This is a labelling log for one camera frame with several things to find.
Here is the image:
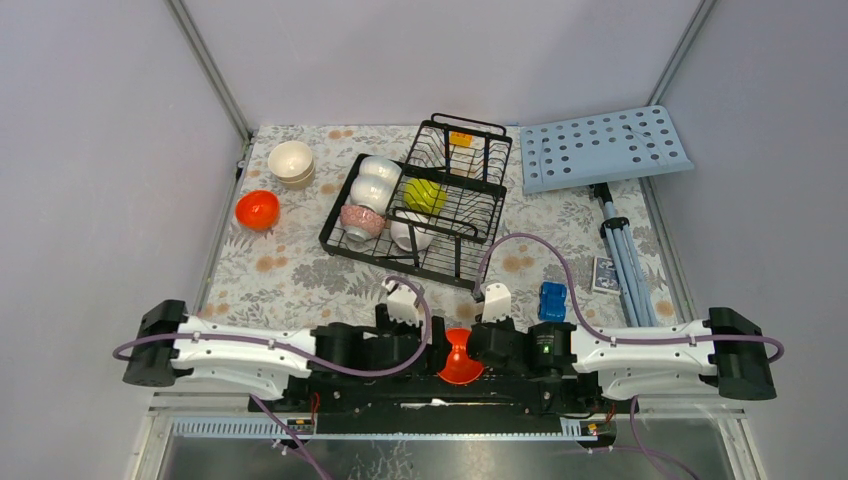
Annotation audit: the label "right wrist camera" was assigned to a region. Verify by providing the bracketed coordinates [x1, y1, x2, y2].
[472, 282, 512, 323]

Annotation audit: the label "purple cable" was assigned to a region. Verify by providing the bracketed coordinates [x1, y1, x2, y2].
[471, 232, 786, 364]
[112, 274, 433, 380]

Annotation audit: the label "white bowl in rack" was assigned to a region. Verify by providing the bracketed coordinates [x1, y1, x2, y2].
[349, 175, 394, 215]

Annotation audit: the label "white bowl front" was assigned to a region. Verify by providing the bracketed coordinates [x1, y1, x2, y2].
[390, 211, 435, 252]

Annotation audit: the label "beige patterned bowl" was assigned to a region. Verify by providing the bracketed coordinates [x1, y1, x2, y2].
[267, 140, 314, 181]

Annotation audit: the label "blue tripod legs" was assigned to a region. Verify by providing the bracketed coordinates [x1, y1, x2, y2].
[591, 183, 659, 327]

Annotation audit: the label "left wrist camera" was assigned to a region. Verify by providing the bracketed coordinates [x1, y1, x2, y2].
[382, 276, 425, 326]

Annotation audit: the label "orange bowl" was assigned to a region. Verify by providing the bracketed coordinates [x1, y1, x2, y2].
[235, 190, 280, 231]
[438, 328, 484, 385]

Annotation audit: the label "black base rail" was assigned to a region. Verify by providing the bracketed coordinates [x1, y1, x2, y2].
[248, 371, 632, 436]

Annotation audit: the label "blue toy car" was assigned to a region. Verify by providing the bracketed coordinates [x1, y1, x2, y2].
[537, 281, 568, 323]

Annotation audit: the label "yellow-green bowl in rack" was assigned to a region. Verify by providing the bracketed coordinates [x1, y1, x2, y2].
[403, 178, 448, 215]

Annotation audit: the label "white bowl upper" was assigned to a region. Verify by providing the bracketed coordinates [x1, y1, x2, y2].
[359, 155, 402, 185]

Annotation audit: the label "pink patterned bowl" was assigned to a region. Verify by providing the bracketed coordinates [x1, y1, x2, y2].
[340, 205, 386, 242]

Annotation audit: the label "plain beige bowl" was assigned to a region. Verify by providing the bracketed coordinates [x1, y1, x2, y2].
[278, 165, 316, 190]

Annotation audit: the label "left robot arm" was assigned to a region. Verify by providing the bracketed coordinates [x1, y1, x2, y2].
[113, 300, 450, 411]

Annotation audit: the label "black wire dish rack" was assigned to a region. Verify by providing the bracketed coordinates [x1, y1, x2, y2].
[319, 113, 513, 290]

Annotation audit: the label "blue perforated stand tray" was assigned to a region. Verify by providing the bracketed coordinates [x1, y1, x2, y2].
[520, 105, 694, 195]

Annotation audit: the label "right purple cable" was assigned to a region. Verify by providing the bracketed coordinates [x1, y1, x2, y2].
[471, 232, 786, 364]

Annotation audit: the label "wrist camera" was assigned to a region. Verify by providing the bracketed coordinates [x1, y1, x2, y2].
[382, 276, 425, 326]
[472, 282, 512, 323]

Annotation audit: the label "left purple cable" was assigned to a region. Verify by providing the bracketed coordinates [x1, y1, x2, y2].
[112, 274, 433, 380]

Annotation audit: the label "blue card deck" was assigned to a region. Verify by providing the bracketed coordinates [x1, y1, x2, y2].
[591, 257, 621, 295]

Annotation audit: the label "yellow toy block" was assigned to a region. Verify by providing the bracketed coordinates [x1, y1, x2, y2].
[449, 131, 474, 148]

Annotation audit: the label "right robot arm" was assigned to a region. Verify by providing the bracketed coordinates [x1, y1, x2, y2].
[467, 307, 777, 412]

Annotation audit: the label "floral table mat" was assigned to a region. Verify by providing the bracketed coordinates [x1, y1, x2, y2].
[198, 124, 684, 362]

